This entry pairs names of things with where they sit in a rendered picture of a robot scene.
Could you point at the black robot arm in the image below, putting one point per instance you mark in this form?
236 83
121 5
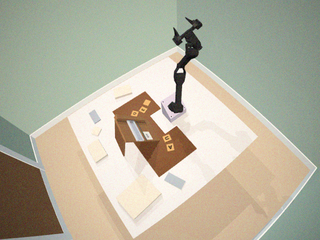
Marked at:
179 77

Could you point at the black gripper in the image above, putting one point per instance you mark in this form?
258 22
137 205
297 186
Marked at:
187 34

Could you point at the white paper ticket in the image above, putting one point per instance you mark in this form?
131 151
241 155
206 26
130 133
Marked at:
147 135

